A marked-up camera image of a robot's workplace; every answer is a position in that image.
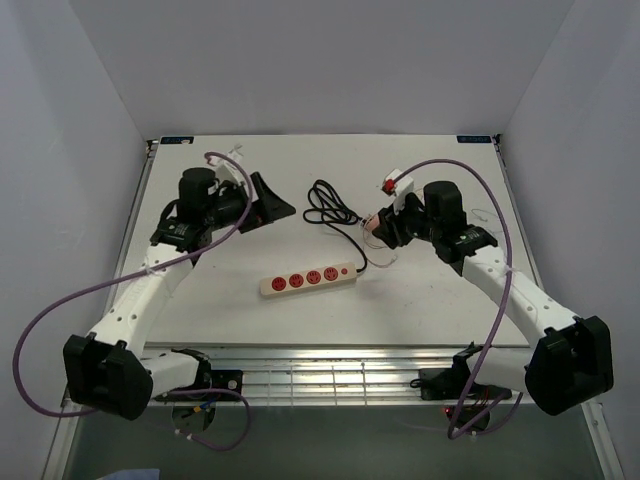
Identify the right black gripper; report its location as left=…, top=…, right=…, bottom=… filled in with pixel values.
left=372, top=191, right=440, bottom=250

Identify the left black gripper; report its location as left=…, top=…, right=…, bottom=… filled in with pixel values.
left=204, top=172, right=295, bottom=234

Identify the pink charger plug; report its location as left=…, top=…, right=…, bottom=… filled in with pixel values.
left=363, top=214, right=380, bottom=232

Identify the pink charging cable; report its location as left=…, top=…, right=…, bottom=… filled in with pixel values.
left=358, top=212, right=401, bottom=269

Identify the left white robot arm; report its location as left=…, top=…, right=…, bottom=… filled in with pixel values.
left=63, top=167, right=296, bottom=420

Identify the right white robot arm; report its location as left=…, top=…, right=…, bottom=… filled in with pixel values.
left=372, top=179, right=614, bottom=416

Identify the beige red power strip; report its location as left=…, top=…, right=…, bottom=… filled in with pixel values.
left=259, top=262, right=358, bottom=298

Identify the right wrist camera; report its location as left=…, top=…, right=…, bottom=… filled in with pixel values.
left=381, top=169, right=414, bottom=214

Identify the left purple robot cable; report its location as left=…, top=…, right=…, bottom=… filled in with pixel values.
left=13, top=151, right=253, bottom=452

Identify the black power strip cord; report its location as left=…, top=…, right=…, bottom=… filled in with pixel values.
left=302, top=179, right=371, bottom=275

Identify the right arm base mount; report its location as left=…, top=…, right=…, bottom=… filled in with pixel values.
left=409, top=367, right=470, bottom=401

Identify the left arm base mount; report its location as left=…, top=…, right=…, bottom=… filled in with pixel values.
left=164, top=369, right=244, bottom=404

